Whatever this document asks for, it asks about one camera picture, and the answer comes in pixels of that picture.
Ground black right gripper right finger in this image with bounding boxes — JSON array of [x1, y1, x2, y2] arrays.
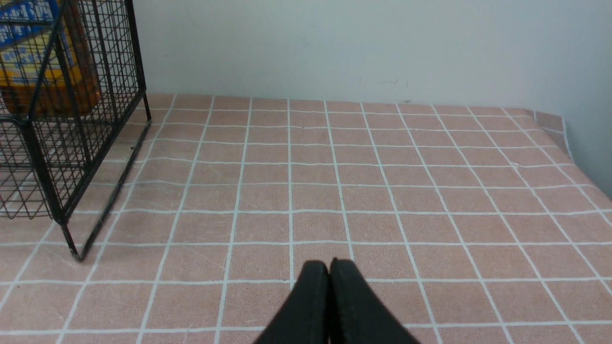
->
[[329, 258, 419, 344]]

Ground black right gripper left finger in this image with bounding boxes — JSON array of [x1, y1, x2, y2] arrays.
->
[[254, 261, 329, 344]]

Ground amber cooking wine bottle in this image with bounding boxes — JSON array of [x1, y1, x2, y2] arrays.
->
[[0, 0, 101, 116]]

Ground pink checkered tablecloth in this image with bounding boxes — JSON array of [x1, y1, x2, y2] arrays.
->
[[1, 94, 611, 344]]

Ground black wire mesh shelf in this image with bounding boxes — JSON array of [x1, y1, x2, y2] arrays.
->
[[0, 0, 152, 262]]

